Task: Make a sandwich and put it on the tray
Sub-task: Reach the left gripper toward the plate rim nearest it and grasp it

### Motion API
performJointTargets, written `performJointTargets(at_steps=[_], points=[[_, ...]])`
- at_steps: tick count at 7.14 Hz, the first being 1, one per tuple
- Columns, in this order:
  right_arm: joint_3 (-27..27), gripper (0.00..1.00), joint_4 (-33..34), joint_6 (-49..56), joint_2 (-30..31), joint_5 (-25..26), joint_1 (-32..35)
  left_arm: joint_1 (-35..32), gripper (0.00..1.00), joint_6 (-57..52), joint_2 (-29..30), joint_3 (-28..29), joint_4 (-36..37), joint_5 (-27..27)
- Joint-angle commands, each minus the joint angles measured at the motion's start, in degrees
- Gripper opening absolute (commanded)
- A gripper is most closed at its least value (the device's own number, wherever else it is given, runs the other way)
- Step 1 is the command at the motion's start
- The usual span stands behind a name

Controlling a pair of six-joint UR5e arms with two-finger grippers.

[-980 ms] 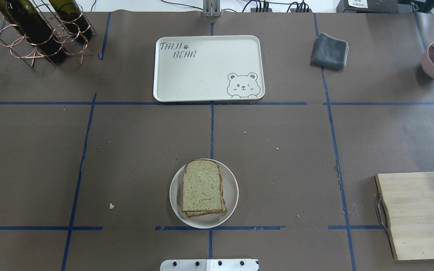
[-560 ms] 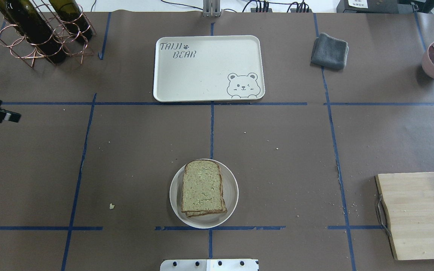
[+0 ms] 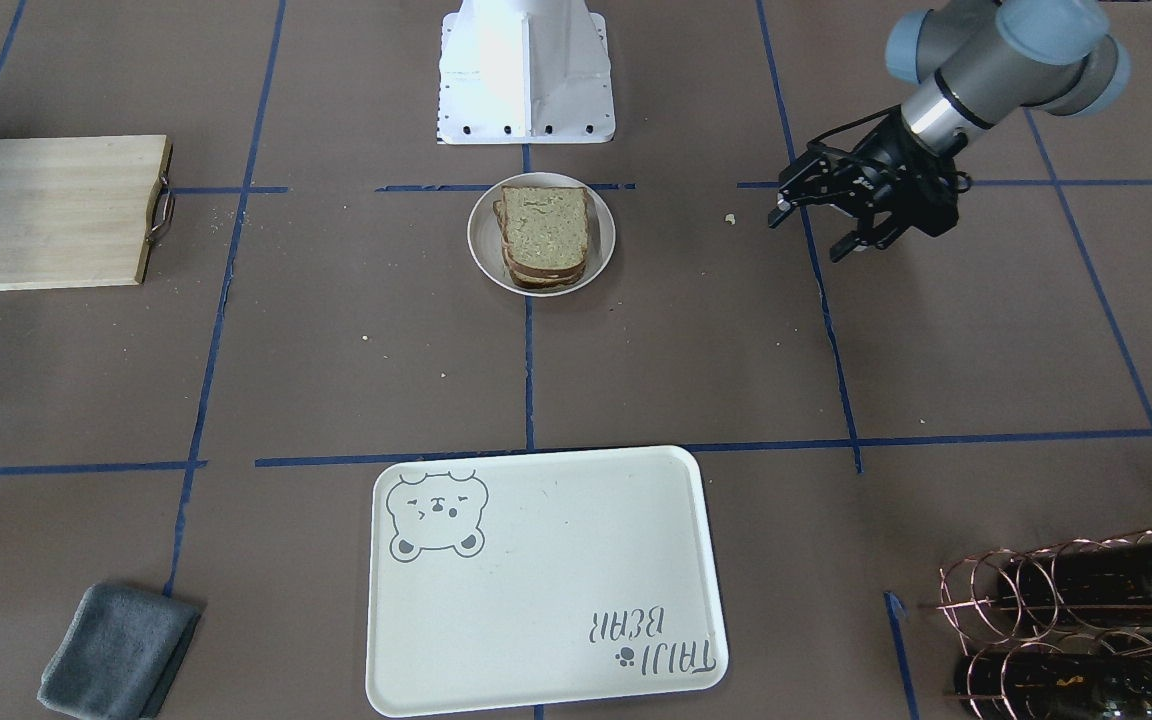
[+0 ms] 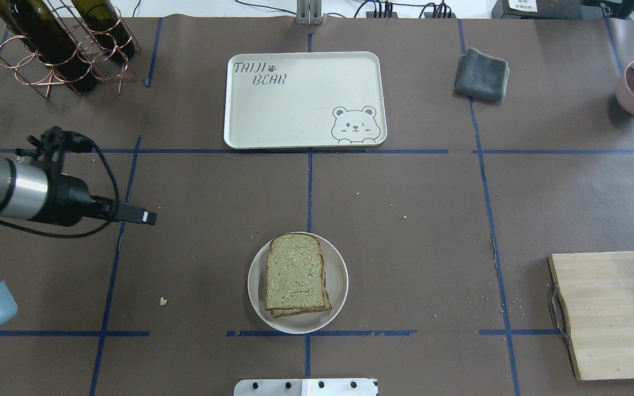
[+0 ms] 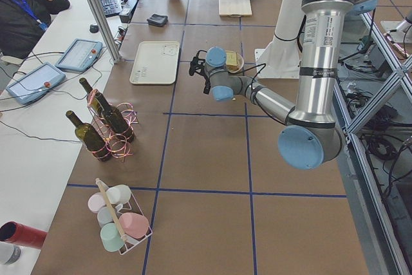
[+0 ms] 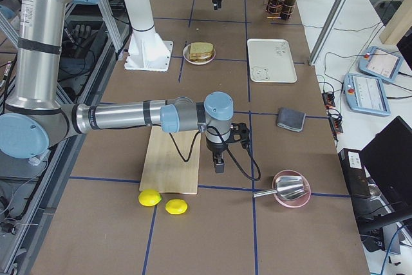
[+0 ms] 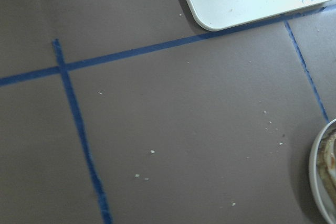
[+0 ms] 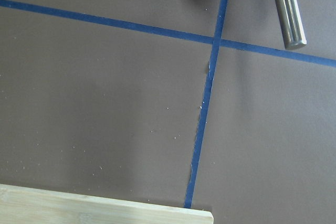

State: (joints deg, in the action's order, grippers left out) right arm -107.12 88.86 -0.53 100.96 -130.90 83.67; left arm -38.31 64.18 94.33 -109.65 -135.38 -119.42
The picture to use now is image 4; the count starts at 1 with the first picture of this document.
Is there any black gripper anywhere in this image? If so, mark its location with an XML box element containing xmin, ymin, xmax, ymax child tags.
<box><xmin>45</xmin><ymin>173</ymin><xmax>157</xmax><ymax>227</ymax></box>

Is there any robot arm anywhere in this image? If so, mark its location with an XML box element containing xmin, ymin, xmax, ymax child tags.
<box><xmin>0</xmin><ymin>151</ymin><xmax>157</xmax><ymax>326</ymax></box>

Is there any cream bear tray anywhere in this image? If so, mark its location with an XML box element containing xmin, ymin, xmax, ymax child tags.
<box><xmin>223</xmin><ymin>52</ymin><xmax>388</xmax><ymax>150</ymax></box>

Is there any dark wine bottle lower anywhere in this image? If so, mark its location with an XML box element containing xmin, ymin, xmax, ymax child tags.
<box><xmin>72</xmin><ymin>1</ymin><xmax>135</xmax><ymax>63</ymax></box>

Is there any dark wine bottle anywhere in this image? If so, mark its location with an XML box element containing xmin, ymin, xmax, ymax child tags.
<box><xmin>0</xmin><ymin>1</ymin><xmax>97</xmax><ymax>93</ymax></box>
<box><xmin>72</xmin><ymin>1</ymin><xmax>135</xmax><ymax>63</ymax></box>

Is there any dark wine bottle upper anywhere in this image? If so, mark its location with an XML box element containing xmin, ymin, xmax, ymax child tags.
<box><xmin>0</xmin><ymin>1</ymin><xmax>97</xmax><ymax>93</ymax></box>

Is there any grey folded cloth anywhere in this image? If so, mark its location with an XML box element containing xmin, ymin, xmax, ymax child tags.
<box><xmin>453</xmin><ymin>47</ymin><xmax>509</xmax><ymax>103</ymax></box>

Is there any wooden cutting board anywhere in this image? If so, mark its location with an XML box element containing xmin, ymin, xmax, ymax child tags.
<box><xmin>548</xmin><ymin>251</ymin><xmax>634</xmax><ymax>381</ymax></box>

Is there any copper wire bottle rack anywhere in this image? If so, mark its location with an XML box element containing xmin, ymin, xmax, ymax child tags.
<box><xmin>0</xmin><ymin>1</ymin><xmax>141</xmax><ymax>98</ymax></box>

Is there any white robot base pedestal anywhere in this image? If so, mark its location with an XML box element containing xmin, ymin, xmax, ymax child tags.
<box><xmin>233</xmin><ymin>378</ymin><xmax>379</xmax><ymax>395</ymax></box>

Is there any aluminium frame post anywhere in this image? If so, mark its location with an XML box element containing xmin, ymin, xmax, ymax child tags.
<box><xmin>296</xmin><ymin>0</ymin><xmax>324</xmax><ymax>25</ymax></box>

